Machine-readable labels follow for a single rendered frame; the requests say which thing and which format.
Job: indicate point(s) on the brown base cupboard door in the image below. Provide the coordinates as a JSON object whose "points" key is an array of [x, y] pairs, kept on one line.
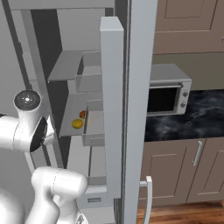
{"points": [[211, 172], [166, 175]]}

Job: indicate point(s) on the orange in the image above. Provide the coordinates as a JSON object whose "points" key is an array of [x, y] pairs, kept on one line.
{"points": [[83, 114]]}

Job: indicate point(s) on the brown wall cupboards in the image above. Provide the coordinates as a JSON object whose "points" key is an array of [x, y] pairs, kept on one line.
{"points": [[189, 26]]}

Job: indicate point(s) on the grey door bin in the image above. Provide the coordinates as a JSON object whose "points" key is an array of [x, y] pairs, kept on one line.
{"points": [[94, 137], [89, 83]]}

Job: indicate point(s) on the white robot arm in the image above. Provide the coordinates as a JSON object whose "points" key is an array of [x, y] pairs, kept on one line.
{"points": [[55, 183]]}

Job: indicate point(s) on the silver toaster oven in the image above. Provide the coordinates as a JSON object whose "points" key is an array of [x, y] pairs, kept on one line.
{"points": [[163, 99]]}

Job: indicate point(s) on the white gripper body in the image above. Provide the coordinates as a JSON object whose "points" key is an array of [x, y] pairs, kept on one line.
{"points": [[50, 134]]}

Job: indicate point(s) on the grey fridge door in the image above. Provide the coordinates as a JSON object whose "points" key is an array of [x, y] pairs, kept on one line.
{"points": [[140, 87]]}

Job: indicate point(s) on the grey freezer rack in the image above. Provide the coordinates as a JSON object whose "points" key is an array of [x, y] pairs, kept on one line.
{"points": [[64, 64], [69, 112]]}

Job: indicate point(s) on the grey fridge body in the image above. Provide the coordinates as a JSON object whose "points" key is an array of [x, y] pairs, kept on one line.
{"points": [[73, 29]]}

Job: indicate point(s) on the yellow lemon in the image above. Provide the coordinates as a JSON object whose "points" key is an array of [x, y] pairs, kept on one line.
{"points": [[77, 123]]}

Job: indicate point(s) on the grey freezer door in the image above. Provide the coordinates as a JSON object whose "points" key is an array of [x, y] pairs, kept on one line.
{"points": [[112, 87]]}

